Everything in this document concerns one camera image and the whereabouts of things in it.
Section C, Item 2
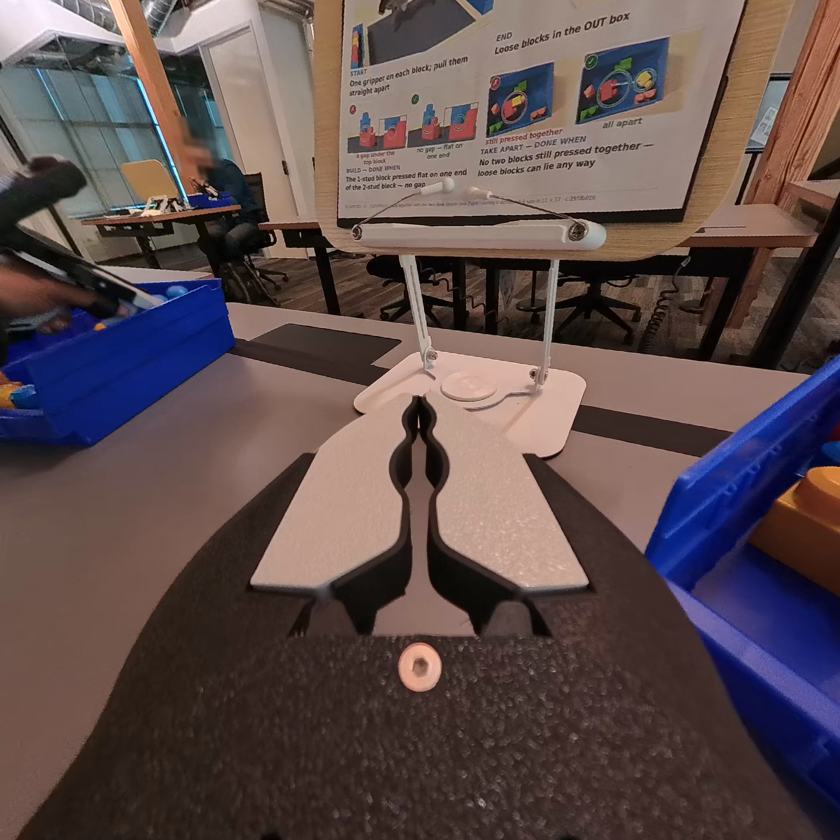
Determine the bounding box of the person's left hand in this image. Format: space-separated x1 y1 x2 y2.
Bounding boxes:
0 268 99 332

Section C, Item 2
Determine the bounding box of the yellow two-stud block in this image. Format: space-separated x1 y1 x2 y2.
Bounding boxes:
750 465 840 581

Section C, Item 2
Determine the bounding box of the pale desk divider board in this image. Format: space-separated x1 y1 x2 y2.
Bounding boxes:
121 159 181 204

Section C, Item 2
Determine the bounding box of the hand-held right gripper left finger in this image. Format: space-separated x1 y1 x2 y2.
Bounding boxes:
249 394 421 636

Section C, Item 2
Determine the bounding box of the printed instruction sheet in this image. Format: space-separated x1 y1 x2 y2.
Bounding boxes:
336 0 749 223

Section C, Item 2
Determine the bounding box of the wide wooden post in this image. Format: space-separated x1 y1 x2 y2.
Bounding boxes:
727 0 840 332

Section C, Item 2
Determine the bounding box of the wood-edged office table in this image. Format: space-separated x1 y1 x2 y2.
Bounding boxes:
258 203 820 365
751 178 840 370
82 203 242 270

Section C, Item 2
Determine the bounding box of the pile of colourful blocks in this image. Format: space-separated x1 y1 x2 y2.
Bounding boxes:
0 283 191 411

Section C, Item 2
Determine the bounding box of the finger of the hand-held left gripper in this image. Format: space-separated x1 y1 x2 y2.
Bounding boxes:
14 245 166 311

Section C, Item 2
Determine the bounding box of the dark backpack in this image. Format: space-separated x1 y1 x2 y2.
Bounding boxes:
220 259 281 307

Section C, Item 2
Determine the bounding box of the blue plastic bin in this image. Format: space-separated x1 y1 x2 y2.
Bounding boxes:
645 354 840 837
0 279 237 447

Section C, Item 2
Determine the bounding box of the black office chair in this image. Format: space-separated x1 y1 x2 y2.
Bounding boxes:
515 259 643 332
239 172 290 290
365 255 454 324

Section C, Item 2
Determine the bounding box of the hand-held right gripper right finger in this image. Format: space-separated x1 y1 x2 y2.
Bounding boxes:
417 392 592 636

